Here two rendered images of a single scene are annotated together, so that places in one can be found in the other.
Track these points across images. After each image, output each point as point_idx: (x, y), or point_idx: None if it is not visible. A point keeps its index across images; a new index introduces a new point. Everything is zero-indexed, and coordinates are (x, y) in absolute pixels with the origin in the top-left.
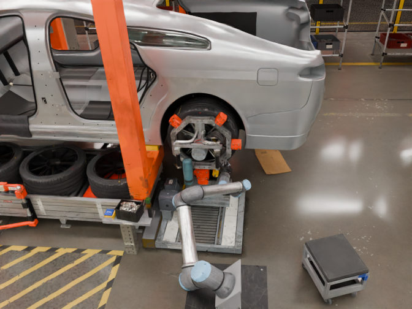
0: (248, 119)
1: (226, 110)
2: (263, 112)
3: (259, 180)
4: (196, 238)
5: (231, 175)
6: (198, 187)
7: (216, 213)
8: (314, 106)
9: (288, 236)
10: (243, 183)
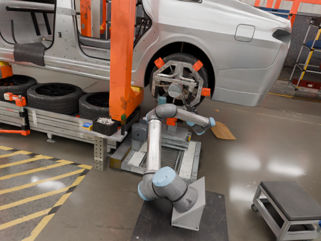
0: (219, 72)
1: None
2: (234, 67)
3: (211, 140)
4: None
5: None
6: (172, 104)
7: (176, 154)
8: (277, 70)
9: (236, 181)
10: (209, 119)
